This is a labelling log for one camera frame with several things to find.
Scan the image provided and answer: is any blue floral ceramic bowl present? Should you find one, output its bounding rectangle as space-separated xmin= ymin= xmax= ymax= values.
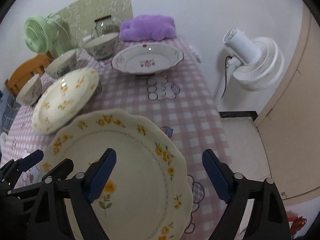
xmin=46 ymin=49 xmax=77 ymax=79

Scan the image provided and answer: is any pink checkered tablecloth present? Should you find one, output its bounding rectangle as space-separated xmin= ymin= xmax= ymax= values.
xmin=0 ymin=35 xmax=230 ymax=240

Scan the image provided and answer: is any green desk fan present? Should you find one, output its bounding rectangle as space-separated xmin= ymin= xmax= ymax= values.
xmin=24 ymin=15 xmax=70 ymax=56

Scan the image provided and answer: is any green patterned wall mat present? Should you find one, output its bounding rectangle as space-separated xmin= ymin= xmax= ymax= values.
xmin=56 ymin=0 xmax=133 ymax=49

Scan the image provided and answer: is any small cream yellow-flower plate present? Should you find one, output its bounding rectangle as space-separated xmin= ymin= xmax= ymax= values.
xmin=31 ymin=67 xmax=99 ymax=135

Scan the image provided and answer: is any small floral ceramic bowl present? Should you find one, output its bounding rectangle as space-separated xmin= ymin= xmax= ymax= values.
xmin=84 ymin=33 xmax=119 ymax=61

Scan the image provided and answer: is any purple plush cushion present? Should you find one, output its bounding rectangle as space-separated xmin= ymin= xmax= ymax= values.
xmin=119 ymin=15 xmax=176 ymax=42

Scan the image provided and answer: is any blue plaid bedding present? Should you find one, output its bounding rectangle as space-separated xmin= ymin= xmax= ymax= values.
xmin=1 ymin=88 xmax=21 ymax=134

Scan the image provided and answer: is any large cream yellow-flower plate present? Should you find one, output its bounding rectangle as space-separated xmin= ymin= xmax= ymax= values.
xmin=40 ymin=109 xmax=193 ymax=239

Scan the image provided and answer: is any green-rimmed leaf pattern bowl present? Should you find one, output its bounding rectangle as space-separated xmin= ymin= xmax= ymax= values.
xmin=16 ymin=74 xmax=42 ymax=106

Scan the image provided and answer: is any white standing fan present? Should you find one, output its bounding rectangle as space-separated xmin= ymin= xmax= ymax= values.
xmin=214 ymin=28 xmax=284 ymax=103

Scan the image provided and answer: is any glass jar with lid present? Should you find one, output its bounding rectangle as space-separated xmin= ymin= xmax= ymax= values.
xmin=93 ymin=15 xmax=116 ymax=37

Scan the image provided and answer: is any white red-rimmed flower plate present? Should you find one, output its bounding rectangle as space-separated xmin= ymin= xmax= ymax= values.
xmin=111 ymin=43 xmax=184 ymax=75

